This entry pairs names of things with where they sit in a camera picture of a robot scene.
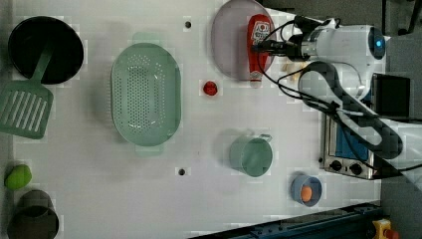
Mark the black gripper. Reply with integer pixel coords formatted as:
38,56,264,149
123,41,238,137
251,34,308,62

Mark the red plush ketchup bottle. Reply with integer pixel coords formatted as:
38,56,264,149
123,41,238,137
247,14,272,88

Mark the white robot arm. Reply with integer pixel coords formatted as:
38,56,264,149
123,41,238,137
247,17,421,187

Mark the purple round plate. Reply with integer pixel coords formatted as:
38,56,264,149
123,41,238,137
211,0,276,81

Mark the peeled plush banana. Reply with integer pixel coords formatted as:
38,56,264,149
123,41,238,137
282,63,308,82

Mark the light green mug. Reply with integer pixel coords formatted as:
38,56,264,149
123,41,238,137
229,134,273,177

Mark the green oval colander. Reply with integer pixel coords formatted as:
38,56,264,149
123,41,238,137
110,32,181,157

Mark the silver black toaster oven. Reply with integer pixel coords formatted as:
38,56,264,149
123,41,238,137
319,74,410,180

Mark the blue small bowl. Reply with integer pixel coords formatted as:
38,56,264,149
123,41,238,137
291,174,322,207

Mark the orange ball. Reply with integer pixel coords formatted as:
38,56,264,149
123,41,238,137
301,185,313,202

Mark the yellow red clamp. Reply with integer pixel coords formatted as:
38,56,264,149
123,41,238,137
372,219,400,239

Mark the green slotted spatula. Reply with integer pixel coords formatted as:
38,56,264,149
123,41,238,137
0,44,54,139

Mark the green plush pear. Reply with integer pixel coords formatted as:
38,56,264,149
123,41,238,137
5,164,32,190

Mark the dark grey cup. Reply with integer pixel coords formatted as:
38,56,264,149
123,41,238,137
7,190,60,239

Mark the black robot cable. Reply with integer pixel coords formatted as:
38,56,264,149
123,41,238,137
257,14,422,172

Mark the blue metal frame rail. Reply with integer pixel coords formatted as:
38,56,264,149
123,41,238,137
189,203,383,239

